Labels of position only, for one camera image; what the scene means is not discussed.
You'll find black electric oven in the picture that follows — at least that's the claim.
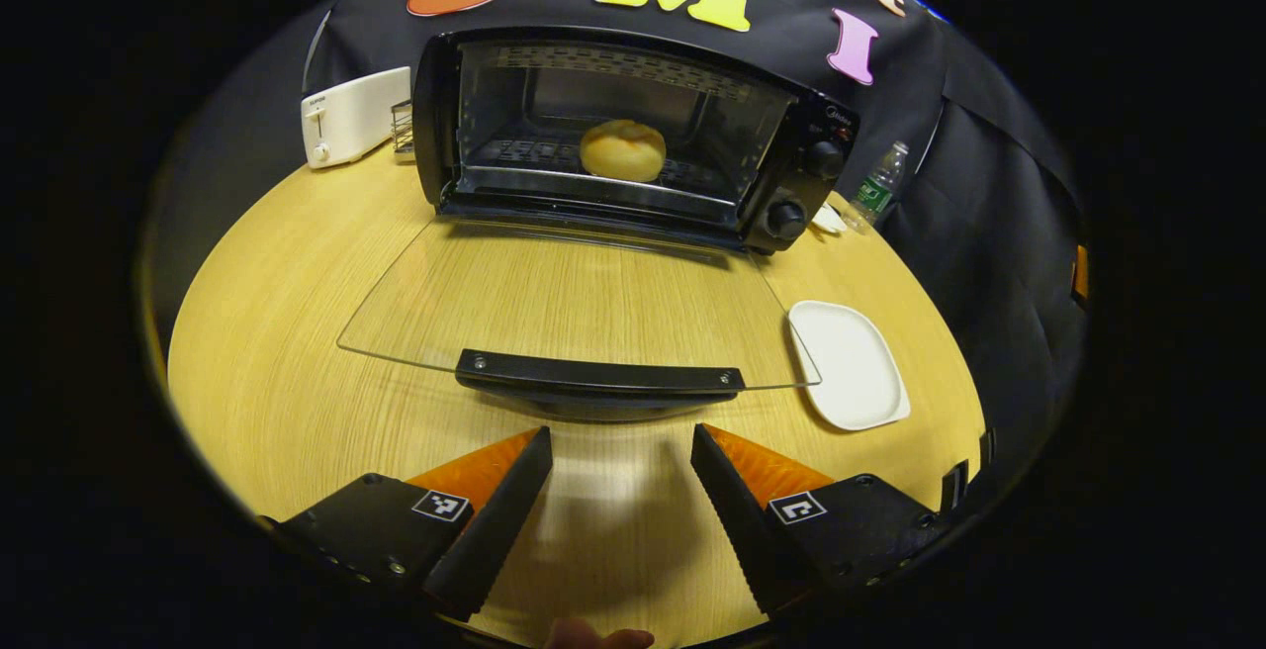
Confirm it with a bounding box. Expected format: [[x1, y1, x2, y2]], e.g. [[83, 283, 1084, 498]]
[[336, 26, 860, 423]]

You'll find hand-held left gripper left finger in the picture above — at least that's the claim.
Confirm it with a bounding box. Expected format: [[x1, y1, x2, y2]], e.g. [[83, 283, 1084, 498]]
[[260, 425, 554, 622]]

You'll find clear plastic water bottle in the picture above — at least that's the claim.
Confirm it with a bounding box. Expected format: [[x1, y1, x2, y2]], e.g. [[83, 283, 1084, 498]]
[[845, 140, 910, 233]]

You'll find black backdrop cloth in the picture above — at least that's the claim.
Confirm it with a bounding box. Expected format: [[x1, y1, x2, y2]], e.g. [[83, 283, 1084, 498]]
[[143, 0, 1089, 521]]

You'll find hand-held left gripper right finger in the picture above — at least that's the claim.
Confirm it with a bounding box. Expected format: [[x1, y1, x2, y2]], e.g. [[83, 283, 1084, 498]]
[[690, 422, 943, 617]]

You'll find round bread bun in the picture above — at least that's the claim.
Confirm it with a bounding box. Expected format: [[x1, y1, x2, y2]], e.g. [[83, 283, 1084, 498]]
[[579, 119, 668, 184]]

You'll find white toaster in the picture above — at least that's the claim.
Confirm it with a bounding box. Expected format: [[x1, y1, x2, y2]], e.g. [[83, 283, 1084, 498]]
[[301, 66, 412, 170]]

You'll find white plate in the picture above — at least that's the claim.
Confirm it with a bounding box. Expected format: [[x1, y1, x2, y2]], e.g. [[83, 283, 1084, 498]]
[[787, 300, 912, 432]]

